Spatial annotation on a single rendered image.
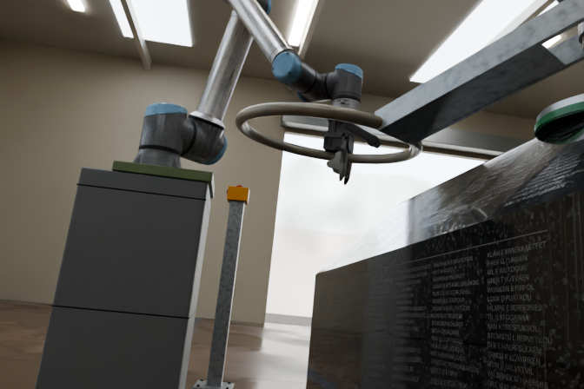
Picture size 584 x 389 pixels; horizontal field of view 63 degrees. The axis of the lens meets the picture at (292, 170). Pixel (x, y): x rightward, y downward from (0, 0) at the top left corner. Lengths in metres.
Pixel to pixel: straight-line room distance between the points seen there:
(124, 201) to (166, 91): 6.76
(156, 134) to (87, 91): 6.79
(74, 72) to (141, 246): 7.25
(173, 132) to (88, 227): 0.44
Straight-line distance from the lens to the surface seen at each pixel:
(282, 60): 1.50
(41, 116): 8.56
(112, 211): 1.59
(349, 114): 1.04
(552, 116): 0.83
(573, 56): 1.03
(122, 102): 8.33
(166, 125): 1.77
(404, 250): 0.82
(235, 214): 2.75
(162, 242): 1.55
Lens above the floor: 0.54
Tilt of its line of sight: 14 degrees up
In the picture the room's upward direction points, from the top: 6 degrees clockwise
